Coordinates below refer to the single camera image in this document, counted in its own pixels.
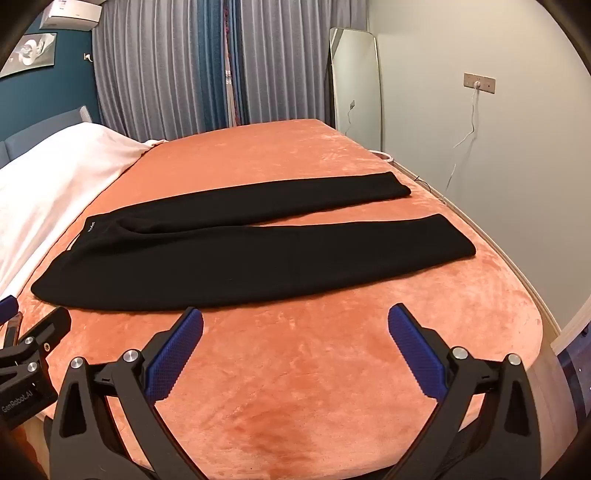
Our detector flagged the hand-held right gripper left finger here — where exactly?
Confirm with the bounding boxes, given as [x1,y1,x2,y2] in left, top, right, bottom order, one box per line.
[48,306,206,480]

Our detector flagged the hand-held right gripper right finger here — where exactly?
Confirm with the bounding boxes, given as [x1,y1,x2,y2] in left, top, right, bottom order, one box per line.
[388,302,542,480]

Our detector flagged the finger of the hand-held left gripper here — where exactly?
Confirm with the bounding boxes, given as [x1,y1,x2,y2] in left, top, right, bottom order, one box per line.
[0,296,23,346]
[0,306,71,385]

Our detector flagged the black pants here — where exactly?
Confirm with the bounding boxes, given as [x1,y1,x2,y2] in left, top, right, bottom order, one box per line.
[31,171,476,311]

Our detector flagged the orange plush blanket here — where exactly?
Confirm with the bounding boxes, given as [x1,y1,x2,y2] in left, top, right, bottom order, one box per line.
[14,119,544,480]

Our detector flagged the white duvet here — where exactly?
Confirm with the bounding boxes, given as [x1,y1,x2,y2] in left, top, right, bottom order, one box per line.
[0,122,167,301]

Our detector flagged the blue bed headboard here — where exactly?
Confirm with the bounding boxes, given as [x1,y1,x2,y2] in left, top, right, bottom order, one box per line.
[0,105,100,168]

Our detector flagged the standing mirror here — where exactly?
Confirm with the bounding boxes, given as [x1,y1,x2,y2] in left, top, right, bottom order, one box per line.
[327,27,383,146]

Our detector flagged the grey curtain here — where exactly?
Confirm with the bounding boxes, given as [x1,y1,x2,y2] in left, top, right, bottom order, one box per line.
[238,0,370,126]
[92,0,206,141]

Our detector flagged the blue curtain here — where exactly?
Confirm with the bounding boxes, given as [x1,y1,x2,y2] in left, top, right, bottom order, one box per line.
[198,0,245,132]

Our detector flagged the white air conditioner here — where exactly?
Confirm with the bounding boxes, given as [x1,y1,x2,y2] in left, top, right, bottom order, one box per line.
[39,0,102,32]

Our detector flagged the flower wall picture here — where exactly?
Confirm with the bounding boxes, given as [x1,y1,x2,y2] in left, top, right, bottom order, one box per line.
[0,33,58,79]

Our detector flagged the beige wall socket plate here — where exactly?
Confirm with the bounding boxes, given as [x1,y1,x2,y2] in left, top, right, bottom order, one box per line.
[464,72,497,94]

